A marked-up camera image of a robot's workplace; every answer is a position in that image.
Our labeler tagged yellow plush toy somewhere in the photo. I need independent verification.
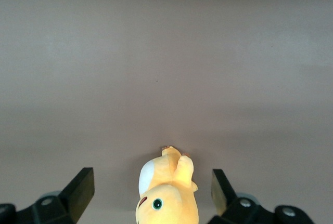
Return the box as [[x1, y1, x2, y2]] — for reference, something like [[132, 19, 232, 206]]
[[135, 145, 200, 224]]

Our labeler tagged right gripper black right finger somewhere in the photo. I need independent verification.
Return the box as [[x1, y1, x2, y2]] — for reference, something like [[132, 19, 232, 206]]
[[209, 168, 313, 224]]

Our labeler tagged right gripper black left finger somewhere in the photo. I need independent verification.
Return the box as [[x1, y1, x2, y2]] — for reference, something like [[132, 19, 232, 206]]
[[0, 167, 95, 224]]

